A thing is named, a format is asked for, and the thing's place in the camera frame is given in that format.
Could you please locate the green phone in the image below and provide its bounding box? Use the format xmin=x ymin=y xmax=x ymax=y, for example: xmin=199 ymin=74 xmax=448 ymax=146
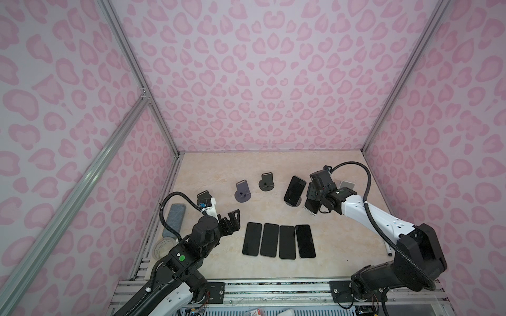
xmin=283 ymin=176 xmax=306 ymax=204
xmin=304 ymin=198 xmax=321 ymax=215

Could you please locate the purple phone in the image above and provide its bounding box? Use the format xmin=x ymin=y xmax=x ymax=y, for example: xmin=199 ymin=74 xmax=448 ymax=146
xmin=260 ymin=223 xmax=280 ymax=258

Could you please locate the black phone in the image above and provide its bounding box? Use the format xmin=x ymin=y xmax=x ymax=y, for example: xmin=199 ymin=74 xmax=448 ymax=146
xmin=279 ymin=225 xmax=296 ymax=260

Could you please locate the white phone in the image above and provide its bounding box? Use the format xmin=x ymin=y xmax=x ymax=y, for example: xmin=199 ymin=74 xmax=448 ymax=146
xmin=295 ymin=225 xmax=316 ymax=259

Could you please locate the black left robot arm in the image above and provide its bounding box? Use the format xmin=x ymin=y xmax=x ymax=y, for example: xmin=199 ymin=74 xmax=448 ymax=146
xmin=115 ymin=209 xmax=241 ymax=315

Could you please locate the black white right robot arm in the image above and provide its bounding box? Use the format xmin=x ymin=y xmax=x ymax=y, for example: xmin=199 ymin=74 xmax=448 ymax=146
xmin=308 ymin=170 xmax=447 ymax=301

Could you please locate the far right white stand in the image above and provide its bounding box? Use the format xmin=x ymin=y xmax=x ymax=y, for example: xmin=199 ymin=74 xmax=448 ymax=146
xmin=339 ymin=180 xmax=355 ymax=190

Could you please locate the back left round stand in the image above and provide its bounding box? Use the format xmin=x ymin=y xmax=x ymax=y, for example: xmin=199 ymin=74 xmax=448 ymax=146
xmin=234 ymin=180 xmax=251 ymax=203

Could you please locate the front left round stand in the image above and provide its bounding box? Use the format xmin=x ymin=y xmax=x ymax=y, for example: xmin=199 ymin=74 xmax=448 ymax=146
xmin=197 ymin=190 xmax=212 ymax=204

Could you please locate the centre round black stand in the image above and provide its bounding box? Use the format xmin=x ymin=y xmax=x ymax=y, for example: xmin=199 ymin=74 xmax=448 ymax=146
xmin=258 ymin=172 xmax=275 ymax=192

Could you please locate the black white marker pen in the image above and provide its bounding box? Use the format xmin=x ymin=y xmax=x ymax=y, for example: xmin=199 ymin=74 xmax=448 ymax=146
xmin=386 ymin=244 xmax=393 ymax=257

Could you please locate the left diagonal aluminium beam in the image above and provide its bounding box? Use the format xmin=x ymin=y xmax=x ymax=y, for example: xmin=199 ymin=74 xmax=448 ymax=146
xmin=1 ymin=96 xmax=150 ymax=315

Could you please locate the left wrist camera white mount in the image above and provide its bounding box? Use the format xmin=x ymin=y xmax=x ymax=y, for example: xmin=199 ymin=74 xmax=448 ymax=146
xmin=197 ymin=196 xmax=218 ymax=219

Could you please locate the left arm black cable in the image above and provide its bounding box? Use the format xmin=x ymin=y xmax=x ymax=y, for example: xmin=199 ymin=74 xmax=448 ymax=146
xmin=159 ymin=191 xmax=203 ymax=242

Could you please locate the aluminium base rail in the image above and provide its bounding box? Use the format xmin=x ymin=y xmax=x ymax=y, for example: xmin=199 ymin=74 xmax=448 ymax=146
xmin=176 ymin=278 xmax=456 ymax=315

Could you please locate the right corner aluminium post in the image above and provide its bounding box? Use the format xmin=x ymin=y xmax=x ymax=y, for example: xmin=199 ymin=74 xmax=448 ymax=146
xmin=361 ymin=0 xmax=453 ymax=155

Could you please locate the corner aluminium post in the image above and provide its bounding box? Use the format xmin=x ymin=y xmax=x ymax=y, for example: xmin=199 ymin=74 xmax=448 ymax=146
xmin=361 ymin=0 xmax=453 ymax=155
xmin=97 ymin=0 xmax=180 ymax=157

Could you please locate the left corner aluminium post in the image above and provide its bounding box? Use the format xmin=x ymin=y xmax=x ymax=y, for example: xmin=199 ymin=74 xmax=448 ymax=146
xmin=97 ymin=0 xmax=180 ymax=157

